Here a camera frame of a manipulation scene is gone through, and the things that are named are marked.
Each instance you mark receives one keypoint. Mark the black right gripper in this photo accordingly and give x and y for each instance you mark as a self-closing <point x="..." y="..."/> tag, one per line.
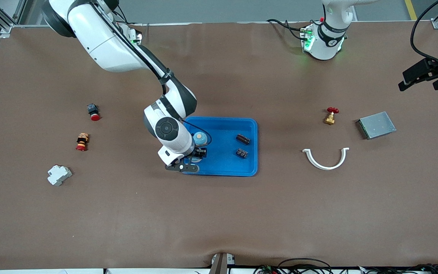
<point x="196" y="153"/>

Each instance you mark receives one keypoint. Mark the blue call bell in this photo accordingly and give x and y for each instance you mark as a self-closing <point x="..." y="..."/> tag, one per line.
<point x="200" y="139"/>
<point x="196" y="161"/>

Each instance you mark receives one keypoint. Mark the black small connector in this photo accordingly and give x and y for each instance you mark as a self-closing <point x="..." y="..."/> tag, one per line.
<point x="242" y="154"/>

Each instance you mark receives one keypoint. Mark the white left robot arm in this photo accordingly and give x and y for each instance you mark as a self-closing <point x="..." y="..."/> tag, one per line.
<point x="325" y="42"/>

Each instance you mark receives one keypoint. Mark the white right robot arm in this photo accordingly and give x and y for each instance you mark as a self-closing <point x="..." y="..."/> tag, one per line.
<point x="108" y="49"/>

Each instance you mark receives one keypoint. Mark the blue plastic tray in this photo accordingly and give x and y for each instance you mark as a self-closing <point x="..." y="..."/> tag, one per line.
<point x="226" y="161"/>

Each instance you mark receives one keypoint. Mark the grey metal box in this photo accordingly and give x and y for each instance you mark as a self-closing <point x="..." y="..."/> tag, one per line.
<point x="376" y="125"/>

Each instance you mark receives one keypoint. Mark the metal table edge clamp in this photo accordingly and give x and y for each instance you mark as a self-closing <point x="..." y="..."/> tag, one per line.
<point x="219" y="263"/>

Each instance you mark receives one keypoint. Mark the red emergency push button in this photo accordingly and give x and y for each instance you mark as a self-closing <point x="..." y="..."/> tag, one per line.
<point x="95" y="116"/>

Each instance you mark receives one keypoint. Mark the red yellow black button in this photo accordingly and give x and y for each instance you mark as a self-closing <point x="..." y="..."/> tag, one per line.
<point x="82" y="142"/>

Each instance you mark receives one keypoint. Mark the white circuit breaker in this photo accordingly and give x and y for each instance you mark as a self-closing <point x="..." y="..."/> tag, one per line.
<point x="58" y="175"/>

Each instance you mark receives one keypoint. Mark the white curved bracket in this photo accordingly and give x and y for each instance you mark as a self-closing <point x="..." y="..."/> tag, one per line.
<point x="327" y="167"/>

